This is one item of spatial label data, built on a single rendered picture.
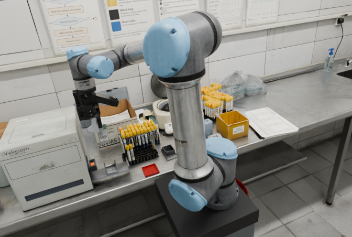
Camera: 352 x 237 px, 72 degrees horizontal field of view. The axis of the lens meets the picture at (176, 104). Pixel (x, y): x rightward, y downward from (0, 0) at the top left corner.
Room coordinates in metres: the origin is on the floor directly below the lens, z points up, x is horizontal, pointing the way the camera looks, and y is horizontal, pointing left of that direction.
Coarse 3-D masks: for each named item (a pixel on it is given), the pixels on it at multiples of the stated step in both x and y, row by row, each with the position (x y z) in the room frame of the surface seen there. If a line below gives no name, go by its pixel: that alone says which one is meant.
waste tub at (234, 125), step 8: (232, 112) 1.25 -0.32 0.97; (216, 120) 1.21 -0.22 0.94; (224, 120) 1.23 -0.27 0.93; (232, 120) 1.25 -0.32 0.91; (240, 120) 1.21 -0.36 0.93; (248, 120) 1.13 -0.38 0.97; (216, 128) 1.21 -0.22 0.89; (224, 128) 1.13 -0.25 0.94; (232, 128) 1.10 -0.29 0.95; (240, 128) 1.12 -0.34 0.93; (248, 128) 1.13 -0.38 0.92; (224, 136) 1.13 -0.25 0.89; (232, 136) 1.10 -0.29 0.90; (240, 136) 1.12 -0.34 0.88
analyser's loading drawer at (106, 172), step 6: (114, 162) 0.92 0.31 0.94; (126, 162) 0.94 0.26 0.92; (102, 168) 0.91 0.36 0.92; (108, 168) 0.90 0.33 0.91; (114, 168) 0.90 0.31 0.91; (120, 168) 0.90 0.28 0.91; (126, 168) 0.89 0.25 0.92; (90, 174) 0.88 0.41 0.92; (96, 174) 0.87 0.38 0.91; (102, 174) 0.87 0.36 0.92; (108, 174) 0.86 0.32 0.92; (114, 174) 0.86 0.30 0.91; (96, 180) 0.84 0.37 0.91
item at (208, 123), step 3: (204, 120) 1.17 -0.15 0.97; (207, 120) 1.17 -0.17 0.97; (210, 120) 1.16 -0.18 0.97; (204, 123) 1.14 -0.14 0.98; (207, 123) 1.14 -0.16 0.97; (210, 123) 1.15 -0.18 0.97; (204, 126) 1.13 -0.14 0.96; (207, 126) 1.14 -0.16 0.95; (210, 126) 1.14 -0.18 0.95; (207, 129) 1.14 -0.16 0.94; (210, 129) 1.14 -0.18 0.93; (207, 132) 1.14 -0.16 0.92; (210, 132) 1.14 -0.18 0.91; (207, 135) 1.14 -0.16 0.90
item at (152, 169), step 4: (152, 164) 0.95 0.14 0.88; (144, 168) 0.93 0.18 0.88; (148, 168) 0.93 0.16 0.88; (152, 168) 0.92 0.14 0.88; (156, 168) 0.92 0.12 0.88; (144, 172) 0.90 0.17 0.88; (148, 172) 0.90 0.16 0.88; (152, 172) 0.90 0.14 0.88; (156, 172) 0.89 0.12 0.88; (148, 176) 0.87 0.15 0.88
